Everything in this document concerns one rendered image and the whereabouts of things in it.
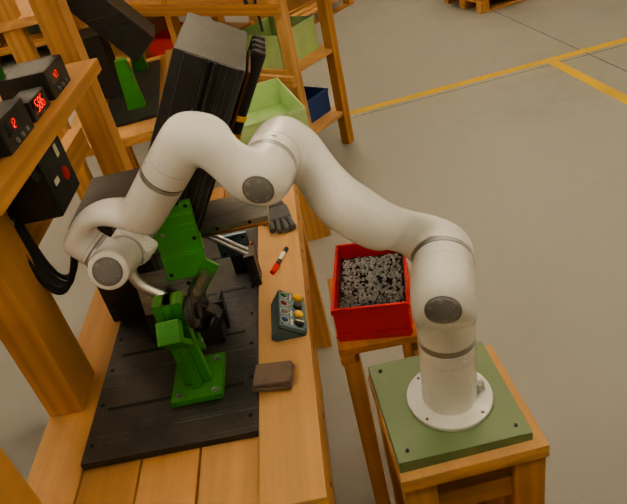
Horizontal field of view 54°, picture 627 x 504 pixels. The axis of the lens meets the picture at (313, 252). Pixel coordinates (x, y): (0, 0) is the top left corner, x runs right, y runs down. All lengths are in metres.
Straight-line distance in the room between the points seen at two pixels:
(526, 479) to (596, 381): 1.27
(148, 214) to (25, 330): 0.50
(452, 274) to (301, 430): 0.53
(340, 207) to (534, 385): 1.74
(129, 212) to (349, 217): 0.43
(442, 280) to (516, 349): 1.74
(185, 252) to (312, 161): 0.63
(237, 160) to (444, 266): 0.41
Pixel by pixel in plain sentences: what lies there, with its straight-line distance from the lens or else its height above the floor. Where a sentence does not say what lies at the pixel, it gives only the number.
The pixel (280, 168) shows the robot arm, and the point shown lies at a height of 1.54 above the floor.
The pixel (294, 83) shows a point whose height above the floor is 0.66.
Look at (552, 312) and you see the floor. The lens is 3.02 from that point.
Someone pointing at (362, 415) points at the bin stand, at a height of 0.52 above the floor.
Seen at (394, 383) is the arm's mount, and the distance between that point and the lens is 1.50.
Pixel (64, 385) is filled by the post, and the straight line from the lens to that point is 1.69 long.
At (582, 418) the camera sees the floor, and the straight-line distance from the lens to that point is 2.60.
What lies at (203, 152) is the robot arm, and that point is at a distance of 1.10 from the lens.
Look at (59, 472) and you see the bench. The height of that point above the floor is 0.88.
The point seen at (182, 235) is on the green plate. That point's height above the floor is 1.18.
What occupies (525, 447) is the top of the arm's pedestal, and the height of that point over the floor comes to 0.85.
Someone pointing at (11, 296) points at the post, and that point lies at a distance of 1.54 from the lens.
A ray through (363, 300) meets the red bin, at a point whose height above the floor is 0.87.
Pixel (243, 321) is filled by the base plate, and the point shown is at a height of 0.90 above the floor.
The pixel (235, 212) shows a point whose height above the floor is 1.13.
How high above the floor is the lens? 1.98
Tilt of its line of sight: 34 degrees down
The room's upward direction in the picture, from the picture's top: 13 degrees counter-clockwise
